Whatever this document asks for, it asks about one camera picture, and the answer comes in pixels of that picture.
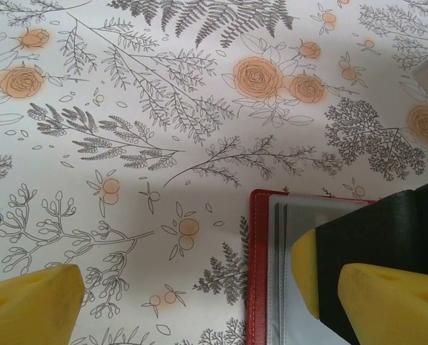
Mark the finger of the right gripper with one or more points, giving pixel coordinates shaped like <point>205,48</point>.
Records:
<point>379,230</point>

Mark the red leather card holder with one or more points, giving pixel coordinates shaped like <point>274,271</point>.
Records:
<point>258,269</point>

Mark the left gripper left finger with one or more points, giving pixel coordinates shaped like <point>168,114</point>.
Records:
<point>26,312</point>

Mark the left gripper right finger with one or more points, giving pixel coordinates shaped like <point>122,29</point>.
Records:
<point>397,312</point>

